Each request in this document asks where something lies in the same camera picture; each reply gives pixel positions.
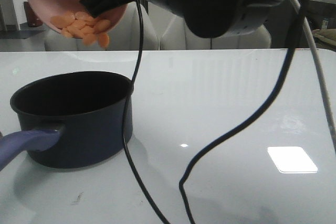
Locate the dark glass side table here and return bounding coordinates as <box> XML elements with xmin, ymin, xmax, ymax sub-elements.
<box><xmin>279</xmin><ymin>0</ymin><xmax>335</xmax><ymax>47</ymax></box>

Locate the left grey upholstered chair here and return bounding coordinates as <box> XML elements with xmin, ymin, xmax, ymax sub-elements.
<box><xmin>44</xmin><ymin>2</ymin><xmax>159</xmax><ymax>51</ymax></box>

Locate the red trash bin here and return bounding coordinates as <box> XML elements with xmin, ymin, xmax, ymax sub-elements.
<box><xmin>24</xmin><ymin>2</ymin><xmax>43</xmax><ymax>27</ymax></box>

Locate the black cable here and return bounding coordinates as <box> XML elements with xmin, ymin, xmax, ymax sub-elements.
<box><xmin>122</xmin><ymin>0</ymin><xmax>169</xmax><ymax>224</ymax></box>
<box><xmin>178</xmin><ymin>0</ymin><xmax>315</xmax><ymax>224</ymax></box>

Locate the right grey upholstered chair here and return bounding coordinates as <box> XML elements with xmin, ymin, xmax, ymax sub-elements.
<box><xmin>160</xmin><ymin>16</ymin><xmax>271</xmax><ymax>50</ymax></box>

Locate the grey white cable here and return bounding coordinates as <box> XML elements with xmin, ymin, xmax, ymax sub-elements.
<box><xmin>289</xmin><ymin>0</ymin><xmax>336</xmax><ymax>154</ymax></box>

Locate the grey upholstered chair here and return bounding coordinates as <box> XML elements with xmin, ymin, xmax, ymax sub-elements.
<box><xmin>160</xmin><ymin>16</ymin><xmax>271</xmax><ymax>50</ymax></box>
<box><xmin>44</xmin><ymin>2</ymin><xmax>159</xmax><ymax>51</ymax></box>

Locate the beige cushion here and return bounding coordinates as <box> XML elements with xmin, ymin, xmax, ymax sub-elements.
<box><xmin>312</xmin><ymin>28</ymin><xmax>335</xmax><ymax>51</ymax></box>

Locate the dark blue saucepan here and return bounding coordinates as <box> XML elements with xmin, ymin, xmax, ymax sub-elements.
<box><xmin>1</xmin><ymin>71</ymin><xmax>133</xmax><ymax>168</ymax></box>

